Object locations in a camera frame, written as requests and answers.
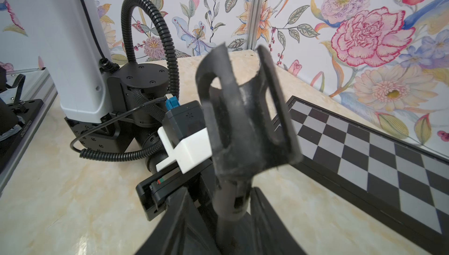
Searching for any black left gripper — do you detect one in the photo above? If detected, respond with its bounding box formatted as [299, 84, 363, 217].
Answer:
[136, 160, 214, 221]

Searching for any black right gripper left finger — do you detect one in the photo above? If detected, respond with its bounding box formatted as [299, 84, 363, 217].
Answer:
[136, 187, 219, 255]

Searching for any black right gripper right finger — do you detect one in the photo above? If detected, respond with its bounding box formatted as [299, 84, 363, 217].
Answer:
[250, 187, 306, 255]

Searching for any black microphone stand pole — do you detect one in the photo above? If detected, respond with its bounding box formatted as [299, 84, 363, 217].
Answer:
[212, 178, 253, 255]

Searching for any black microphone clip holder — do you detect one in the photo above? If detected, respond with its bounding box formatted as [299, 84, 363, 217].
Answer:
[195, 44, 303, 181]

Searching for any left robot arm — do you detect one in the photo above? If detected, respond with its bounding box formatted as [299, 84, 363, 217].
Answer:
[48, 0, 216, 220]

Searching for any black white chessboard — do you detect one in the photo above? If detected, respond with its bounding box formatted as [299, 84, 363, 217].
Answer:
[286, 97, 449, 255]

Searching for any left black corrugated cable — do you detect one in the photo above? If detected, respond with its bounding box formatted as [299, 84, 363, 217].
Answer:
[69, 0, 180, 163]

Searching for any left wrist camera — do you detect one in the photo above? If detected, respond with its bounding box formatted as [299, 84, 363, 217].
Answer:
[156, 97, 212, 174]

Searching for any aluminium front rail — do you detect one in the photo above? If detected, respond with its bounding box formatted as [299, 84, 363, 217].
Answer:
[1, 63, 57, 191]

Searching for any left aluminium corner post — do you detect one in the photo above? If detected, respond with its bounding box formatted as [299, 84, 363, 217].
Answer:
[246, 0, 263, 50]

